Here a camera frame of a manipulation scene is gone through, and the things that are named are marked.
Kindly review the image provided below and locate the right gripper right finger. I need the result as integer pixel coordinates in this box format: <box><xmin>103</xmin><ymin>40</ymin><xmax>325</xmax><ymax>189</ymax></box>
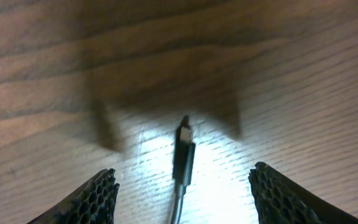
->
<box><xmin>248</xmin><ymin>162</ymin><xmax>358</xmax><ymax>224</ymax></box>

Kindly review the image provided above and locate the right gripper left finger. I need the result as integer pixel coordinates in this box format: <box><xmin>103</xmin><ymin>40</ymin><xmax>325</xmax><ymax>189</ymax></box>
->
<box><xmin>28</xmin><ymin>169</ymin><xmax>120</xmax><ymax>224</ymax></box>

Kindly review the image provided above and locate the black USB charging cable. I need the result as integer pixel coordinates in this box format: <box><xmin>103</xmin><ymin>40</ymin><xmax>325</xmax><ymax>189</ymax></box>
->
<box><xmin>169</xmin><ymin>114</ymin><xmax>196</xmax><ymax>224</ymax></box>

